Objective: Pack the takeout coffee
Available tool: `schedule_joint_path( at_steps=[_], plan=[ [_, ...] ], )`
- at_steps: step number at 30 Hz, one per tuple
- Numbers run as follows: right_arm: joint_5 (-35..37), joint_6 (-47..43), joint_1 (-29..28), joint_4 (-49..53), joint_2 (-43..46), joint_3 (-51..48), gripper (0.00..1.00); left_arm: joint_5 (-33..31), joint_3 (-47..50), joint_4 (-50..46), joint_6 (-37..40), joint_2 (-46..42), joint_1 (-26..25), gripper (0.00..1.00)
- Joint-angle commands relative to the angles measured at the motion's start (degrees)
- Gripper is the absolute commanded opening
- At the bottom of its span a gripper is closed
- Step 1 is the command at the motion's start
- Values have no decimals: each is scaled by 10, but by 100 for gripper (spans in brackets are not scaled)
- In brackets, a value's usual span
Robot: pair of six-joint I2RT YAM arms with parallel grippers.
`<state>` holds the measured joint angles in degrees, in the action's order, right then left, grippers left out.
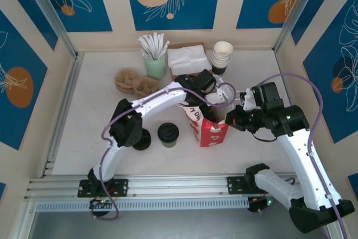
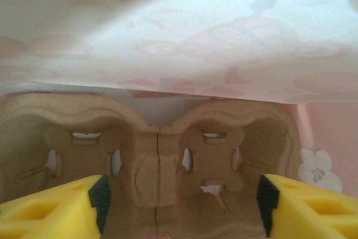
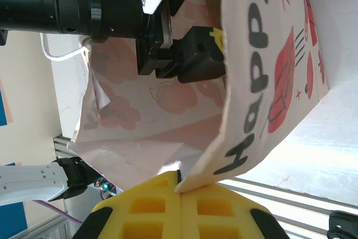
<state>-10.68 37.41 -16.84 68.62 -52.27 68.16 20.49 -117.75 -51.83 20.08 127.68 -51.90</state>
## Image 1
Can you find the red white paper bag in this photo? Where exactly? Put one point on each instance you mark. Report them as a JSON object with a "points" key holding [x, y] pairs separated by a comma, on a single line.
{"points": [[212, 136]]}

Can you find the black plastic cup lid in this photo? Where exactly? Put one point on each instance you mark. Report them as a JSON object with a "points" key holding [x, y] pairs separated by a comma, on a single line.
{"points": [[167, 132]]}

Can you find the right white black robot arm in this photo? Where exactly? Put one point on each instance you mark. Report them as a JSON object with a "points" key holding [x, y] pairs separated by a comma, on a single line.
{"points": [[296, 152]]}

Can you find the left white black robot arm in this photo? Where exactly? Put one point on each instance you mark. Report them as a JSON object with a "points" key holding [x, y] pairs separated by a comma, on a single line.
{"points": [[126, 127]]}

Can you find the black print paper cup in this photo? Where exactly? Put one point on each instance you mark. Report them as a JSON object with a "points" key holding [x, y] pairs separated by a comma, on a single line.
{"points": [[218, 71]]}

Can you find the white paper cup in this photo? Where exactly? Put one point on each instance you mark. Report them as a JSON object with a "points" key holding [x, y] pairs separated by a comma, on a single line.
{"points": [[221, 59], [220, 64], [223, 47]]}

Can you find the white paper napkin stack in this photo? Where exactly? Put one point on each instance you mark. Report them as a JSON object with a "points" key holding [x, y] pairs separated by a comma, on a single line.
{"points": [[187, 57]]}

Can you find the brown cardboard napkin box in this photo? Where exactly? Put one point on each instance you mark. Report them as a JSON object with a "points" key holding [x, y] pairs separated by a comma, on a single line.
{"points": [[174, 77]]}

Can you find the mint green straw holder cup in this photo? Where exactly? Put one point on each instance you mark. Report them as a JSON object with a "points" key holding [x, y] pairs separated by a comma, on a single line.
{"points": [[155, 68]]}

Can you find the white paper wrapped straw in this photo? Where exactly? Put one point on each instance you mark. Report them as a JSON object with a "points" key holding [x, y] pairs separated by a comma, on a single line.
{"points": [[164, 48], [144, 46], [154, 43], [160, 43], [148, 44], [144, 53]]}

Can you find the black cup lid stack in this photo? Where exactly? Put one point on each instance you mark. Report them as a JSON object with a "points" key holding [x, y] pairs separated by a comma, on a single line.
{"points": [[144, 141]]}

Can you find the grey metal shelf panel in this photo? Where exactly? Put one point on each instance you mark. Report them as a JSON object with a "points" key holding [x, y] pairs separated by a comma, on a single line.
{"points": [[181, 225]]}

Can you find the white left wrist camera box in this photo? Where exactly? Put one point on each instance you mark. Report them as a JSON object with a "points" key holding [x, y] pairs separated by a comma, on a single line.
{"points": [[221, 93]]}

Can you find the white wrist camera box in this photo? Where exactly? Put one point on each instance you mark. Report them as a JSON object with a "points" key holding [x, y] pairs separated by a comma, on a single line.
{"points": [[249, 100], [221, 93]]}

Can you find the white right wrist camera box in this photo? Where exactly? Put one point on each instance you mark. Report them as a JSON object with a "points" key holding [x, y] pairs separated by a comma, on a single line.
{"points": [[249, 100]]}

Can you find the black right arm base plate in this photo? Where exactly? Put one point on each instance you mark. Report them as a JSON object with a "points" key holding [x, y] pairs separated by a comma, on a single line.
{"points": [[236, 184]]}

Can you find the aluminium frame rail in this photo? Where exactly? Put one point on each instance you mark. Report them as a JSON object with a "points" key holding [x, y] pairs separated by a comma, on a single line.
{"points": [[179, 183]]}

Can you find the aluminium frame post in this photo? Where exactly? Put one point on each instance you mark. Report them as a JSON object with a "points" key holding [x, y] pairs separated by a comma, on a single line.
{"points": [[47, 6], [296, 6]]}

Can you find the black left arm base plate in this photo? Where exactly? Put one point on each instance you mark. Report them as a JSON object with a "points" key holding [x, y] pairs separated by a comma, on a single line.
{"points": [[120, 187]]}

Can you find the aluminium side rail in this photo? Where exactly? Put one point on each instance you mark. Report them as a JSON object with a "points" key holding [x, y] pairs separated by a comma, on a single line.
{"points": [[70, 88]]}

